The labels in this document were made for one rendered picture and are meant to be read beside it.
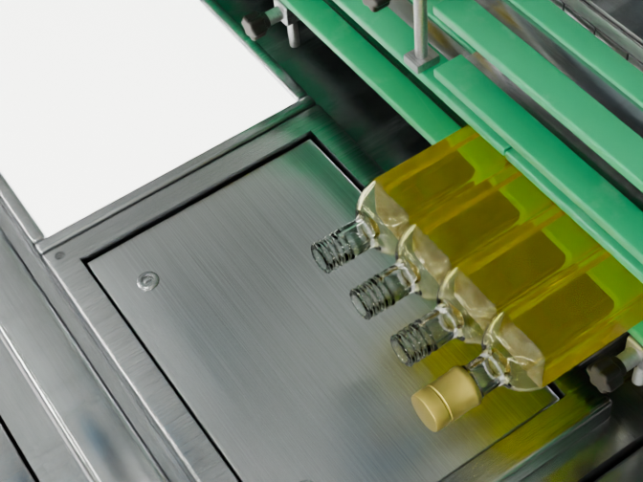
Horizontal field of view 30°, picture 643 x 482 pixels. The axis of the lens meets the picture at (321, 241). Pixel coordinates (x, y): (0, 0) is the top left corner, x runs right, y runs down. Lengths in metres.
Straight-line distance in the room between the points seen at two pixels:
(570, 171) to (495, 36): 0.13
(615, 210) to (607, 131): 0.08
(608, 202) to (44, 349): 0.55
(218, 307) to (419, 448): 0.25
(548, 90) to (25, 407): 0.57
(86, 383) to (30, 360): 0.06
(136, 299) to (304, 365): 0.19
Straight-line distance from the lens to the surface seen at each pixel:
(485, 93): 1.06
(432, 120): 1.17
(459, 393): 0.93
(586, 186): 0.99
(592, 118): 0.94
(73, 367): 1.16
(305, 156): 1.27
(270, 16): 1.32
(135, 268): 1.21
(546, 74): 0.97
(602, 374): 1.02
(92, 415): 1.13
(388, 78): 1.21
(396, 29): 1.15
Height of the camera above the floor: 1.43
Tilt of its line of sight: 17 degrees down
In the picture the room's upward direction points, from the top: 121 degrees counter-clockwise
